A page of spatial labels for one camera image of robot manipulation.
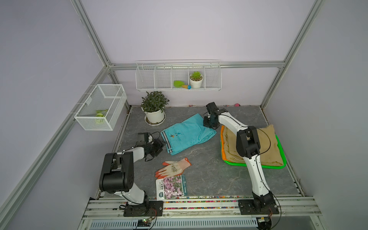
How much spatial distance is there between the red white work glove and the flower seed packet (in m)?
0.02

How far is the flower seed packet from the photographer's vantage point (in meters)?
0.79

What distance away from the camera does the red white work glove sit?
2.80 feet
